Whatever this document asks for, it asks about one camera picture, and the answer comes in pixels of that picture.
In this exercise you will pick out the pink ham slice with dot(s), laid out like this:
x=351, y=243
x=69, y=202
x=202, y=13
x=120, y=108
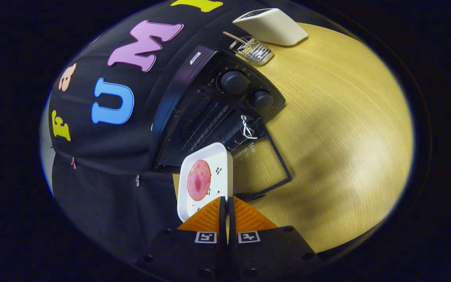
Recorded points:
x=199, y=180

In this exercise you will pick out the white bread toaster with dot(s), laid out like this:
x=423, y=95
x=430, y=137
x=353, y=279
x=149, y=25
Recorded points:
x=276, y=27

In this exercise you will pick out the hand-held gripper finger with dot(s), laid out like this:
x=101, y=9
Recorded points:
x=222, y=223
x=231, y=223

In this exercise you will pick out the pink cloth clip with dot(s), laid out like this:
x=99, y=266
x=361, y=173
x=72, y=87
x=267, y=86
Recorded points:
x=73, y=162

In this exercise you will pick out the black backdrop cloth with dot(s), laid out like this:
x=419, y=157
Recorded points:
x=104, y=196

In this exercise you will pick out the wooden stick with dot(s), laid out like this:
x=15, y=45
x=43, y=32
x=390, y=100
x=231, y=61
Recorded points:
x=233, y=36

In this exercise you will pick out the black toaster oven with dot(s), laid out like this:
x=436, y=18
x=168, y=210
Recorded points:
x=194, y=90

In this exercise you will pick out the white food tray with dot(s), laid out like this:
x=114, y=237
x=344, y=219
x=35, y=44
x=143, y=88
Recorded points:
x=217, y=156

